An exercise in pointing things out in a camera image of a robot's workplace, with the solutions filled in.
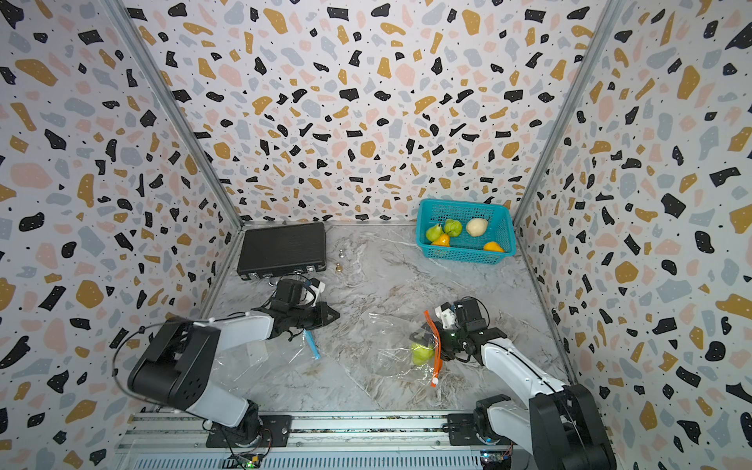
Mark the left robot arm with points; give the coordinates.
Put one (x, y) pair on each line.
(176, 368)

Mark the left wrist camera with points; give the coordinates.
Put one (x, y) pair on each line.
(313, 289)

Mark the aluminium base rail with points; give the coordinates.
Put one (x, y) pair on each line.
(324, 440)

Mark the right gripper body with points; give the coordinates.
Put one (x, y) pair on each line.
(451, 342)

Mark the green circuit board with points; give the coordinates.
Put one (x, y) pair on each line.
(243, 462)

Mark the yellow lemon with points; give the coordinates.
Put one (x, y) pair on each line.
(493, 247)

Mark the beige round fruit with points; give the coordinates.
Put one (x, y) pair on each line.
(476, 227)

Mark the black briefcase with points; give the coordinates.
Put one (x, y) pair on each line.
(282, 250)

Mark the green lime fruit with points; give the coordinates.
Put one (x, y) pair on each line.
(421, 355)

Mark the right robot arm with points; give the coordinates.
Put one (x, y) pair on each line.
(560, 426)

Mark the green pear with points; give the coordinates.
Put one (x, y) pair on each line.
(434, 233)

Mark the clear blue zip-top bag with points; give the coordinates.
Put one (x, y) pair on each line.
(256, 363)

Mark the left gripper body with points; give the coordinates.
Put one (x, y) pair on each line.
(310, 317)

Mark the clear red zip-top bag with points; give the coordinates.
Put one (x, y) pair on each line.
(408, 349)

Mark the orange fruit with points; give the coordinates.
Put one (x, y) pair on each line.
(442, 241)

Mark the green apple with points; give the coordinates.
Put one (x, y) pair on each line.
(453, 228)

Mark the teal plastic basket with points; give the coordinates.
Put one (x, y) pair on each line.
(465, 231)

